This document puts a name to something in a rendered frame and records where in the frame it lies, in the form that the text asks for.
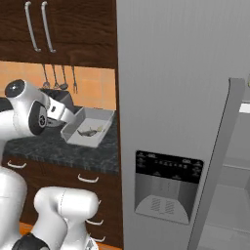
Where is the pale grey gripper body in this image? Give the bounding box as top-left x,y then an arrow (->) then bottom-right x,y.
62,106 -> 80,124

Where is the dark grey fish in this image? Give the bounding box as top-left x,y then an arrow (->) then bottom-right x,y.
76,125 -> 105,138

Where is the grey rectangular tupperware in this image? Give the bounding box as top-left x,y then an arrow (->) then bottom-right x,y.
60,106 -> 116,148

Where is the black box-shaped appliance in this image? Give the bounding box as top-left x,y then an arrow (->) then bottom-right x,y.
40,87 -> 75,113

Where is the hanging metal fork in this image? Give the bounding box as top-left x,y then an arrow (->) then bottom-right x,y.
70,65 -> 79,95

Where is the hanging metal spoon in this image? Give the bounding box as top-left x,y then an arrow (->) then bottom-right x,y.
51,63 -> 61,90

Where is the hanging metal ladle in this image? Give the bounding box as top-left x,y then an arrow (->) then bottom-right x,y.
41,63 -> 51,90

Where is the dark wood drawer front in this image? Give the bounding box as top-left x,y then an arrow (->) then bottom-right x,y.
1,153 -> 44,226
40,161 -> 122,204
87,226 -> 124,250
85,191 -> 123,232

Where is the dark wood cupboard door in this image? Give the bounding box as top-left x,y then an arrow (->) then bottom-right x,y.
0,0 -> 39,63
37,0 -> 118,69

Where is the grey fridge door with dispenser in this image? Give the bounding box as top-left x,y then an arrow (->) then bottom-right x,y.
115,0 -> 250,250

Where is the grey open fridge door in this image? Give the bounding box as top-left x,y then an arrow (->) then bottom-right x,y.
187,77 -> 247,250

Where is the silver drawer handle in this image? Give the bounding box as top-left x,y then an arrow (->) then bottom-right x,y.
92,235 -> 107,244
85,218 -> 104,227
77,173 -> 100,185
6,159 -> 28,170

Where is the silver curved cupboard handle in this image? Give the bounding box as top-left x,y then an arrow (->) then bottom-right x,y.
24,1 -> 42,53
40,1 -> 57,54

